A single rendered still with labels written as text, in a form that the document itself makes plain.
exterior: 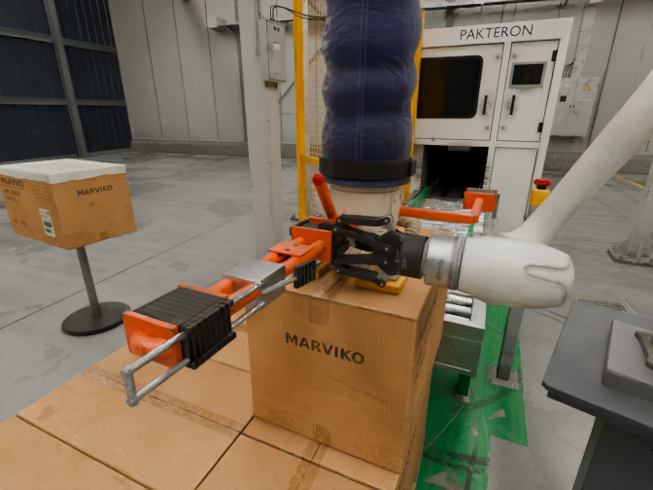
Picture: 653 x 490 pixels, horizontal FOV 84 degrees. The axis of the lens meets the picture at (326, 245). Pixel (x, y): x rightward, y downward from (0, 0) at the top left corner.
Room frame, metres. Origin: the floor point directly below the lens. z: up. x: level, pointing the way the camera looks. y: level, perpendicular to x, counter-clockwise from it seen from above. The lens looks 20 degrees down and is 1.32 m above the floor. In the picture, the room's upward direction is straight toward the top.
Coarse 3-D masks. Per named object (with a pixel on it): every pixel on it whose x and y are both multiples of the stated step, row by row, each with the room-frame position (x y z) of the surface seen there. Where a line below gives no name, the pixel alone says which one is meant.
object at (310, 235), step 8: (296, 224) 0.68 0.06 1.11; (312, 224) 0.71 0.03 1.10; (296, 232) 0.64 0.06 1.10; (304, 232) 0.64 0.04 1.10; (312, 232) 0.63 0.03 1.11; (320, 232) 0.62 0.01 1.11; (328, 232) 0.62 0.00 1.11; (336, 232) 0.62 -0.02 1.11; (312, 240) 0.63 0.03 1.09; (328, 240) 0.62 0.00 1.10; (336, 240) 0.62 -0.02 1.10; (344, 240) 0.68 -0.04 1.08; (328, 248) 0.62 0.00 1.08; (336, 248) 0.63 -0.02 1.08; (344, 248) 0.66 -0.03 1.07; (320, 256) 0.62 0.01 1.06; (328, 256) 0.62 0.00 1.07; (336, 256) 0.62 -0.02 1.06
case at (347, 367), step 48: (288, 288) 0.71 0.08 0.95; (336, 288) 0.71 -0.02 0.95; (432, 288) 0.75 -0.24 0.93; (288, 336) 0.70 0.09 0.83; (336, 336) 0.65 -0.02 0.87; (384, 336) 0.61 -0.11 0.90; (432, 336) 0.86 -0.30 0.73; (288, 384) 0.70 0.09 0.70; (336, 384) 0.65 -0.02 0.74; (384, 384) 0.61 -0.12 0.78; (336, 432) 0.65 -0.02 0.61; (384, 432) 0.60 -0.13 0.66
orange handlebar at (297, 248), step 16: (400, 208) 0.89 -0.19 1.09; (416, 208) 0.88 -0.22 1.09; (480, 208) 0.90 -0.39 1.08; (304, 240) 0.64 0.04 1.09; (320, 240) 0.62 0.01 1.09; (272, 256) 0.55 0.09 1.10; (288, 256) 0.58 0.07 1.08; (304, 256) 0.55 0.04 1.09; (288, 272) 0.50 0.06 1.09; (208, 288) 0.42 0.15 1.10; (224, 288) 0.43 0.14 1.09; (240, 304) 0.40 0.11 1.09; (144, 336) 0.31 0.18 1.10; (144, 352) 0.30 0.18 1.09
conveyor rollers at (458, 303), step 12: (432, 204) 3.12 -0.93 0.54; (444, 204) 3.09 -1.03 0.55; (456, 204) 3.12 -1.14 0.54; (480, 216) 2.72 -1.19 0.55; (432, 228) 2.42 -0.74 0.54; (444, 228) 2.39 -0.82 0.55; (456, 228) 2.43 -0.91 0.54; (480, 228) 2.45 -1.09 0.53; (456, 300) 1.40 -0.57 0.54; (468, 300) 1.39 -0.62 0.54; (456, 312) 1.32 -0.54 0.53; (468, 312) 1.30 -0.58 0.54
